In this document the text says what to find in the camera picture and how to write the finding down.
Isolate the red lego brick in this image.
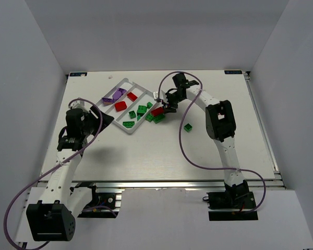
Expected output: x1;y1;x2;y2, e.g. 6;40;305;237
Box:
151;107;164;117
127;92;138;102

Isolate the green long lego brick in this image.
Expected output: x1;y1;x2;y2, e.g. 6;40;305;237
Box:
153;114;165;124

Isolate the purple lego brick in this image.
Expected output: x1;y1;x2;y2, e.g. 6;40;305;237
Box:
102;97;114;105

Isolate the red rounded lego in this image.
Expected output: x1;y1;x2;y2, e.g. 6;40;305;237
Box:
114;101;127;112

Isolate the green lego square brick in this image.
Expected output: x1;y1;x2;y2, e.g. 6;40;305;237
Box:
128;111;136;119

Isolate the purple rounded lego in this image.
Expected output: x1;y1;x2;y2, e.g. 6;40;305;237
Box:
112;90;122;102

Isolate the green lego two-by-two brick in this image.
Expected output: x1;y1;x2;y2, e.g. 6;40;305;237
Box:
137;109;146;116

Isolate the purple arched lego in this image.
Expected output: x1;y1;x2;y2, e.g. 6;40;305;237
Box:
118;88;126;94

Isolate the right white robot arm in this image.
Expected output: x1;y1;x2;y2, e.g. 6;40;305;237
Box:
158;71;249;207

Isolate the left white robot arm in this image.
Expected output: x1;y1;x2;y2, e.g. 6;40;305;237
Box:
26;104;114;242

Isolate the white divided tray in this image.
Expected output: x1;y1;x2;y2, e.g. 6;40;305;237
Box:
97;78;158;134

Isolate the left blue label sticker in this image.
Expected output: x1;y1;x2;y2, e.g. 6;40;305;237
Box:
69;72;87;77

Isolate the blue label sticker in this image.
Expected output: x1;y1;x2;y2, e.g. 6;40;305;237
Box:
69;72;87;77
224;70;243;74

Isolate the right blue label sticker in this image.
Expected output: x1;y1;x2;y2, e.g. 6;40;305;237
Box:
224;70;243;74

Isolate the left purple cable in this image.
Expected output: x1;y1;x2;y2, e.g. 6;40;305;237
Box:
3;98;118;250

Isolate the purple cable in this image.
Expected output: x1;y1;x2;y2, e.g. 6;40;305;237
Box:
158;71;267;214
3;98;118;250

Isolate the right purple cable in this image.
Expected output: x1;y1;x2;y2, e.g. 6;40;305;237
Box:
158;71;267;214

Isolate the aluminium table frame rail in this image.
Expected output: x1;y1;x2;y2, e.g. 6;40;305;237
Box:
38;179;286;190

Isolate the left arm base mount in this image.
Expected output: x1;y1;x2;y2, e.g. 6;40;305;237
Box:
70;182;120;219

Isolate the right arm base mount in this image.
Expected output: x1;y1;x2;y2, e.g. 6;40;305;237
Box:
202;192;258;222

